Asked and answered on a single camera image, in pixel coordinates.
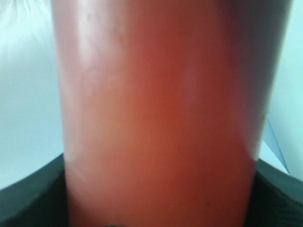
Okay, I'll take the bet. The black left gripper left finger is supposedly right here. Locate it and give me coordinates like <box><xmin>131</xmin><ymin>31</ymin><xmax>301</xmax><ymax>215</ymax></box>
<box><xmin>0</xmin><ymin>155</ymin><xmax>69</xmax><ymax>227</ymax></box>

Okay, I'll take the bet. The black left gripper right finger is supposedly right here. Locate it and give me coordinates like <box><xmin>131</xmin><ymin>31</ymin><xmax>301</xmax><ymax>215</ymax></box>
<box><xmin>244</xmin><ymin>160</ymin><xmax>303</xmax><ymax>227</ymax></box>

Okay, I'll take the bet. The red sauce squeeze bottle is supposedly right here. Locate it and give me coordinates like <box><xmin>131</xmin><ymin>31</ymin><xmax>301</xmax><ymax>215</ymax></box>
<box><xmin>52</xmin><ymin>0</ymin><xmax>292</xmax><ymax>227</ymax></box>

